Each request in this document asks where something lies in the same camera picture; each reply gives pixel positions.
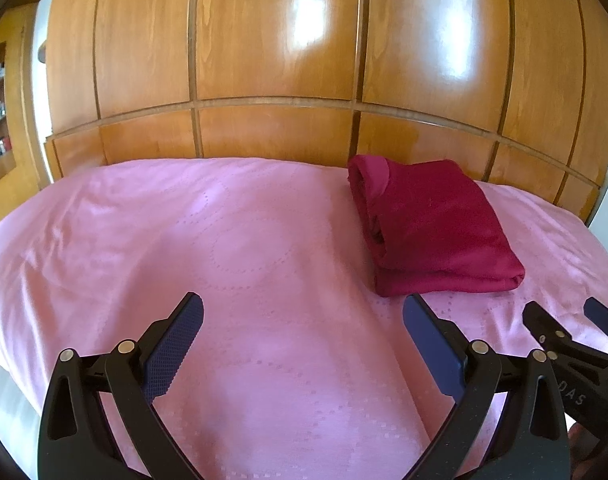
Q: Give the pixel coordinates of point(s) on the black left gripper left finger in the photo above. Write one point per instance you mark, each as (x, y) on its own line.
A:
(75, 438)

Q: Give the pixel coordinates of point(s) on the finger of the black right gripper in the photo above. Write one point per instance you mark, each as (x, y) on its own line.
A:
(551, 336)
(597, 313)

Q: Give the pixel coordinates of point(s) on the pink bed cover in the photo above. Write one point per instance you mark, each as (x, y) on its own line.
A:
(300, 370)

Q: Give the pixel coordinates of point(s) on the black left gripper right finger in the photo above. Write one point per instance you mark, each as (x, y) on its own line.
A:
(530, 440)

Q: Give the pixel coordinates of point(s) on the dark red garment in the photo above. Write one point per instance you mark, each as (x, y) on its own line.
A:
(430, 228)

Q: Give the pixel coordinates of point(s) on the wooden shelf cabinet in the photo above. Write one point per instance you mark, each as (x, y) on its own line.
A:
(22, 169)

